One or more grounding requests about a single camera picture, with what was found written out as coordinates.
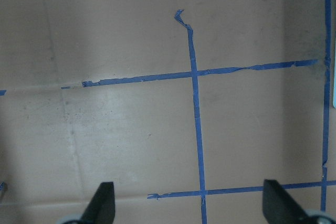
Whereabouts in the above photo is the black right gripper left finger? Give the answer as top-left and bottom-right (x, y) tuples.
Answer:
(80, 182), (116, 224)

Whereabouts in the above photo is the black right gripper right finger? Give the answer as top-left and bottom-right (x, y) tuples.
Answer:
(262, 179), (314, 224)

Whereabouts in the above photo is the light blue plastic bin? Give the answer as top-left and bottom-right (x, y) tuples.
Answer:
(332, 66), (336, 109)

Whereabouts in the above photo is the brown paper table cover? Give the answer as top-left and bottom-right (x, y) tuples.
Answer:
(1, 0), (335, 223)

